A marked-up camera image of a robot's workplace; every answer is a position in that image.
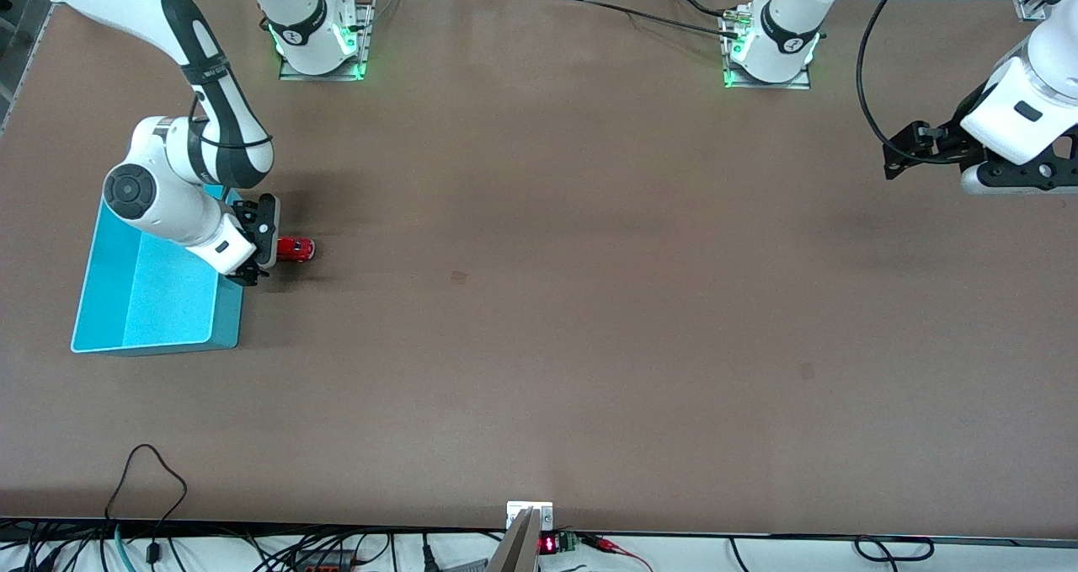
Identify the blue plastic box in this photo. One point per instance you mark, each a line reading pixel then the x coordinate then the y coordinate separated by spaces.
pixel 160 302

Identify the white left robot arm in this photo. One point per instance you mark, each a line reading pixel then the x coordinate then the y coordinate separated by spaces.
pixel 787 16

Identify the red LED display module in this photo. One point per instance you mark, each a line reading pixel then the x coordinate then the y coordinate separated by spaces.
pixel 548 545

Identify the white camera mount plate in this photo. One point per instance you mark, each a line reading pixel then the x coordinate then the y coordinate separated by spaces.
pixel 515 511

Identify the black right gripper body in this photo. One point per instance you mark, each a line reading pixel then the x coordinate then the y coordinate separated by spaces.
pixel 247 216

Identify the aluminium corner bracket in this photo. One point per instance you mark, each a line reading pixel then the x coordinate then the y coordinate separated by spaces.
pixel 1032 6

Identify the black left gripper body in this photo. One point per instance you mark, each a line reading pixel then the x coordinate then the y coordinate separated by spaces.
pixel 953 137

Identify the black power strip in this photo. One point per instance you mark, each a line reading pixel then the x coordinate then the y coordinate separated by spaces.
pixel 324 563

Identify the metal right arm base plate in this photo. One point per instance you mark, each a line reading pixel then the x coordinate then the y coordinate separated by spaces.
pixel 367 16

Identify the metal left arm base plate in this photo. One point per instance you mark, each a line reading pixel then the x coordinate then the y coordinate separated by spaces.
pixel 796 84

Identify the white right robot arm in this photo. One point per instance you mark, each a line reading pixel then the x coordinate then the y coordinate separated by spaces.
pixel 160 210

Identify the grey aluminium camera bar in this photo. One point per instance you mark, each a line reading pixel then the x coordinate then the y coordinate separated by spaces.
pixel 515 551

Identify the red beetle toy car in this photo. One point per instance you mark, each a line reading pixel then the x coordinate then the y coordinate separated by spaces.
pixel 296 249

